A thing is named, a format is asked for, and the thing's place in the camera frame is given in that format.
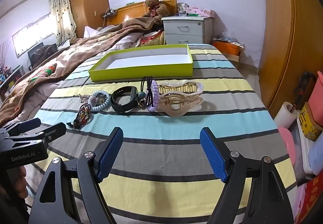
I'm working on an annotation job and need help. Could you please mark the glass jars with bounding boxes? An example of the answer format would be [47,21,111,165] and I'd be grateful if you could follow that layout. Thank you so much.
[177,3,190,16]

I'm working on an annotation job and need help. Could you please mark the window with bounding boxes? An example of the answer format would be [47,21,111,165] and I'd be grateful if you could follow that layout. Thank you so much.
[12,12,57,59]

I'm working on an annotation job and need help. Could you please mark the blue spiral bear hair tie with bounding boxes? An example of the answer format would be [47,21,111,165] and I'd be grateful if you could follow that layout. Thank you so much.
[88,90,111,113]

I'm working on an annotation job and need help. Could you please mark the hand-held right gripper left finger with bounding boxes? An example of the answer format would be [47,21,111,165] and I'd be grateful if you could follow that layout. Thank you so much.
[29,127,124,224]

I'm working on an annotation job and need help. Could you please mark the wooden headboard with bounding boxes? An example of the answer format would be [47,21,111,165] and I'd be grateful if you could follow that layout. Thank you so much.
[106,0,177,26]

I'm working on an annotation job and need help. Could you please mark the green cardboard tray box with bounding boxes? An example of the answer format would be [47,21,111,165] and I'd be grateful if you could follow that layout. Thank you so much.
[88,44,194,82]

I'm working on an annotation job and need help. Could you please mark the white duvet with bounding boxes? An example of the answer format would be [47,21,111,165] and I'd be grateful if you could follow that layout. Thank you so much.
[83,25,142,48]

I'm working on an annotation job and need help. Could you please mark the orange bin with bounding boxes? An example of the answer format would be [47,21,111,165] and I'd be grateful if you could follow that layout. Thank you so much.
[212,36,245,57]

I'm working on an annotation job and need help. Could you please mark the patterned curtain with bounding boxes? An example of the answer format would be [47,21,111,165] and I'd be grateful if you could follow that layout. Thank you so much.
[48,0,77,46]

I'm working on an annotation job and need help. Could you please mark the white nightstand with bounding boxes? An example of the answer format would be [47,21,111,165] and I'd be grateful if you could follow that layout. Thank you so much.
[161,15,214,45]

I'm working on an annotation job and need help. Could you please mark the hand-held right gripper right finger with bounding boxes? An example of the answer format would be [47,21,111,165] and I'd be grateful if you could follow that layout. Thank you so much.
[199,127,294,224]

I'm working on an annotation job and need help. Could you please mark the yellow printed box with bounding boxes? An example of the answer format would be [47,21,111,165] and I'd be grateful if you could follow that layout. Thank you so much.
[298,103,323,141]

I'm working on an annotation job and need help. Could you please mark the black wristband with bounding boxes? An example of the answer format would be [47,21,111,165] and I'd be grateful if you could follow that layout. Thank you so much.
[111,87,139,113]

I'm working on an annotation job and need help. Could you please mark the dark metal tool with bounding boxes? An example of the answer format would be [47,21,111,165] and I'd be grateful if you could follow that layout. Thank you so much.
[295,71,316,103]

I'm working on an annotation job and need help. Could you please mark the white paper roll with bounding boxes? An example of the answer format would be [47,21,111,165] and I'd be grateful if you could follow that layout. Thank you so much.
[274,102,298,130]

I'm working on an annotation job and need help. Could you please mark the person's left hand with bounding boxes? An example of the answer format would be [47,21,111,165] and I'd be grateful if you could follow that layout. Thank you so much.
[11,166,28,200]

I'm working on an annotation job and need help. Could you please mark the dark beaded bracelet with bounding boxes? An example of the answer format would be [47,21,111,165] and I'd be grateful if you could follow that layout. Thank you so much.
[67,103,92,130]

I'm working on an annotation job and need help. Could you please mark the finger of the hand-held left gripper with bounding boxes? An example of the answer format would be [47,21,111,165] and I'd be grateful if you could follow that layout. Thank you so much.
[2,117,41,137]
[5,122,67,149]

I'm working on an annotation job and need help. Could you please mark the red printed box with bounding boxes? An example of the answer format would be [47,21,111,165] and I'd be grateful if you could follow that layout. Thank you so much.
[295,171,323,224]

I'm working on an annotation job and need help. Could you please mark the gold red patterned pillow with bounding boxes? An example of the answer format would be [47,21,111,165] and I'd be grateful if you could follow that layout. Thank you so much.
[139,30,165,46]

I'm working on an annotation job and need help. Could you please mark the black monitor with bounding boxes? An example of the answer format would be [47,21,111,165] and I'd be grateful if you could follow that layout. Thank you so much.
[27,44,58,70]

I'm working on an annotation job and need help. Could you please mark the translucent beige hair claw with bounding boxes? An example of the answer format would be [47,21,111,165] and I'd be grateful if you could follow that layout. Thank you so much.
[155,81,204,116]

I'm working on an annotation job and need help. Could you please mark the pink tissue box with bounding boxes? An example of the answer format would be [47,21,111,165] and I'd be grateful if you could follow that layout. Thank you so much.
[188,7,215,18]

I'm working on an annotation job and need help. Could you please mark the brown blanket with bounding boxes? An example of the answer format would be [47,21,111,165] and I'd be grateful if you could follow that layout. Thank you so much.
[0,16,162,127]

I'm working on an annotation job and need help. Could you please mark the black hair tie with bead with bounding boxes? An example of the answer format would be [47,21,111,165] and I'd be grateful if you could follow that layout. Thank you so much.
[137,76,154,108]

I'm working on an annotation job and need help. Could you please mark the pink round stool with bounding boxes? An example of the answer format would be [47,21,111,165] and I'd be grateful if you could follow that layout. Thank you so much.
[278,127,296,166]

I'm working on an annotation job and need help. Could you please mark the pink plastic bin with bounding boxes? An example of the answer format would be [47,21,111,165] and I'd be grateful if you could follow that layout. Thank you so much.
[308,71,323,118]

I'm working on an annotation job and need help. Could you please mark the power strip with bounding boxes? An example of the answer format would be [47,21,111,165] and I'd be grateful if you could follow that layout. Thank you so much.
[101,8,118,18]

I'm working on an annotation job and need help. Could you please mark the brown teddy bear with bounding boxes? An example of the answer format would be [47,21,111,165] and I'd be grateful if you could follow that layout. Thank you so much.
[141,0,171,25]

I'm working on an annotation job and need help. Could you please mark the purple spiral hair tie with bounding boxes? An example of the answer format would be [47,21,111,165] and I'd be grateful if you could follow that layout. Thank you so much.
[146,81,160,112]

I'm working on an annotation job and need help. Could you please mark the large wooden wardrobe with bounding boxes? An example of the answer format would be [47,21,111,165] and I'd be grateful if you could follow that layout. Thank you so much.
[260,0,323,120]

